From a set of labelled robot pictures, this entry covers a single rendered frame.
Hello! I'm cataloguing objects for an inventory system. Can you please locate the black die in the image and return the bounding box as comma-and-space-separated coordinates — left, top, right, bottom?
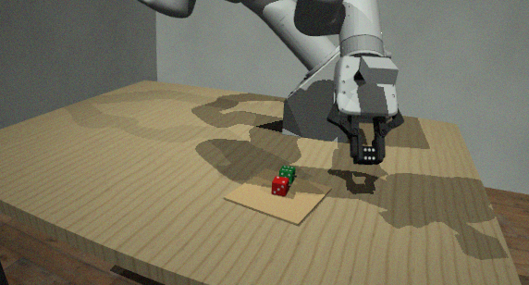
358, 146, 377, 165

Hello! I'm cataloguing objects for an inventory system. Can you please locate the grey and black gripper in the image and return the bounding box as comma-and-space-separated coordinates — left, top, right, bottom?
326, 50, 404, 165

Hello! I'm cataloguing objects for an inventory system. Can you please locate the dark green die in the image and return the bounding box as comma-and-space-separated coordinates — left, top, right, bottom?
279, 166, 295, 184

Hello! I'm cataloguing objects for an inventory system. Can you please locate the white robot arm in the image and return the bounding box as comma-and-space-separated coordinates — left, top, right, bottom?
138, 0, 399, 85

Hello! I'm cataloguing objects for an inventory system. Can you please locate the red die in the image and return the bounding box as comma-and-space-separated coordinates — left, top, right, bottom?
271, 176, 289, 196

